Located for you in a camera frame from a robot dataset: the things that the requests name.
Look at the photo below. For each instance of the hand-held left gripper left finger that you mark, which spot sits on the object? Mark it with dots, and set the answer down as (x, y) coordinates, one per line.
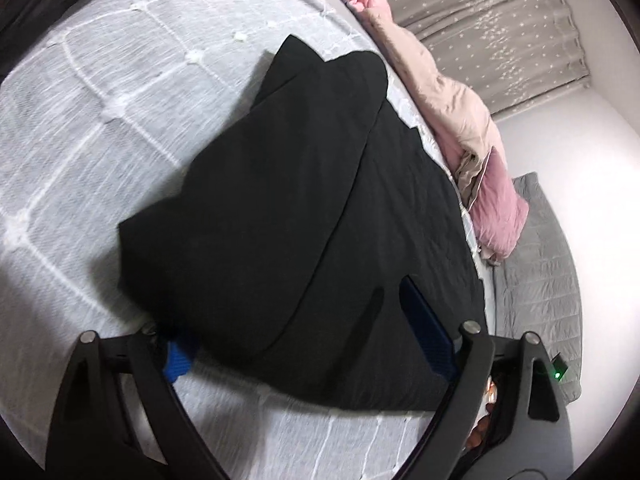
(177, 362)

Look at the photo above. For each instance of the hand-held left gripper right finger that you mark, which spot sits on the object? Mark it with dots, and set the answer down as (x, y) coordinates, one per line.
(427, 332)

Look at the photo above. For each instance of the black jacket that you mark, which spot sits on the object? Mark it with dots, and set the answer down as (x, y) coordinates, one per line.
(300, 210)

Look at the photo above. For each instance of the grey quilted mat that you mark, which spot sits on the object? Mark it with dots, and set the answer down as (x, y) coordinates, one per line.
(540, 270)

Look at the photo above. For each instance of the pink pillow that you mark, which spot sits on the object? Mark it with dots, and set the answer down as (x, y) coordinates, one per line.
(500, 210)

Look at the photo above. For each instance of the grey quilted bedspread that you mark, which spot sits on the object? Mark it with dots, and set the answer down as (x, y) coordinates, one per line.
(100, 160)

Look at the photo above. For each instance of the cream and pink duvet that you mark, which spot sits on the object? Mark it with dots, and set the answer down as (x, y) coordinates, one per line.
(450, 110)

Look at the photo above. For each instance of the grey star print curtain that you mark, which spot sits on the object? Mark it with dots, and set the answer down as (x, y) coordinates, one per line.
(500, 35)

